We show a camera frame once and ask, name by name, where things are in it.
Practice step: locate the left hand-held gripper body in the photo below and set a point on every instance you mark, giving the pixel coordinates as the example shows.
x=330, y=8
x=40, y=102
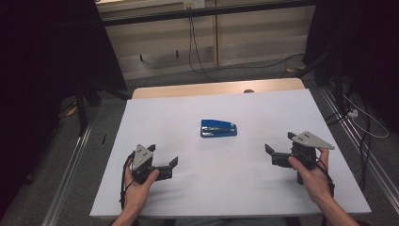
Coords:
x=141, y=158

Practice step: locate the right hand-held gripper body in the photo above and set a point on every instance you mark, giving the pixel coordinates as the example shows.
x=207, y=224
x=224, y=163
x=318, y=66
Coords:
x=309, y=140

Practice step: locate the blue stapler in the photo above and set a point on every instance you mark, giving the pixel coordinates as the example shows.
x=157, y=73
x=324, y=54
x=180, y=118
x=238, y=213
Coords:
x=218, y=128

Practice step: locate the person's left hand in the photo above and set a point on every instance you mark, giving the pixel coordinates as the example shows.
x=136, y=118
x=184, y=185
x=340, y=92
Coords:
x=138, y=197

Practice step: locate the person's right hand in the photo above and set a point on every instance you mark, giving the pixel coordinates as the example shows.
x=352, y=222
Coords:
x=316, y=185

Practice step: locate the small black stick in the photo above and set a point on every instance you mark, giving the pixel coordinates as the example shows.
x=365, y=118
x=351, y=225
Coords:
x=104, y=139

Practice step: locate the white table cover sheet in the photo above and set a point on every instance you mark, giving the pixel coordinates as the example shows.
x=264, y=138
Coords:
x=219, y=179

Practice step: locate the white power adapter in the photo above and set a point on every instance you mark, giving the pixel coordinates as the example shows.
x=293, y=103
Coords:
x=352, y=113

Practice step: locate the black metal stand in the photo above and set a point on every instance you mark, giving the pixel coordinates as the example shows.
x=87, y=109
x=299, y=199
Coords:
x=338, y=81
x=82, y=113

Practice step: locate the yellow floor tape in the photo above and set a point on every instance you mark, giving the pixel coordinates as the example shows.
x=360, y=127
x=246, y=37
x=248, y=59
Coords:
x=296, y=68
x=71, y=110

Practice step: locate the wooden table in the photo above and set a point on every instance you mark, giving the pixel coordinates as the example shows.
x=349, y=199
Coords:
x=204, y=88

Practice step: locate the person's grey trousers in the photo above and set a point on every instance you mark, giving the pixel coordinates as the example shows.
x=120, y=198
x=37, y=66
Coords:
x=229, y=222

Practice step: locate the black curtain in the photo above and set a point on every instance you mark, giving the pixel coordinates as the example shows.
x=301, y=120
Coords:
x=360, y=47

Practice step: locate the black metal beam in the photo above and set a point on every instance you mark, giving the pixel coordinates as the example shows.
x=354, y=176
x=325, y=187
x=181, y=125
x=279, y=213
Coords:
x=204, y=13

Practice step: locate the aluminium floor rail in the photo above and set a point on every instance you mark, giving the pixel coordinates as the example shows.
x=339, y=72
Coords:
x=67, y=175
x=360, y=147

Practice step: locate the white wall socket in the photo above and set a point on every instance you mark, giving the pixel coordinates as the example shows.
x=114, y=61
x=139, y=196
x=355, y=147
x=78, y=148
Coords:
x=194, y=4

